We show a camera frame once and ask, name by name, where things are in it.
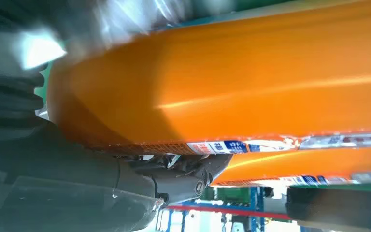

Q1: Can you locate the black carrying case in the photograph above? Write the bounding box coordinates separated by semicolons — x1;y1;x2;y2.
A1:
286;186;371;231

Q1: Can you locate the green plastic crate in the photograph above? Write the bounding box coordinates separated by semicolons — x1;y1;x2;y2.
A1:
215;187;253;204

